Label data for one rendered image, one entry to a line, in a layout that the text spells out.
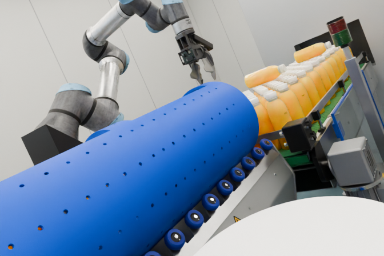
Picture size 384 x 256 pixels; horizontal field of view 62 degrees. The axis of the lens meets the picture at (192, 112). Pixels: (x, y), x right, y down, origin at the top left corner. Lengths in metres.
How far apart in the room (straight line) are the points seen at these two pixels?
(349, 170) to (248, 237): 0.76
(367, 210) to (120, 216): 0.38
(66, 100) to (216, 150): 0.62
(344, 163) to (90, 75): 3.53
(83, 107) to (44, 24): 3.07
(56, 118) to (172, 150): 0.59
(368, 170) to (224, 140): 0.51
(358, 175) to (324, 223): 0.75
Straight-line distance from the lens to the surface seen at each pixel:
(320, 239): 0.40
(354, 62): 1.35
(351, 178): 1.18
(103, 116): 1.26
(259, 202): 0.96
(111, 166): 0.61
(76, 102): 1.23
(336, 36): 1.33
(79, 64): 4.23
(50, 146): 1.14
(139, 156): 0.65
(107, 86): 1.41
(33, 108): 3.79
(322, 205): 0.46
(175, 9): 1.26
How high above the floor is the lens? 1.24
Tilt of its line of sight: 4 degrees down
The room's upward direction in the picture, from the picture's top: 23 degrees counter-clockwise
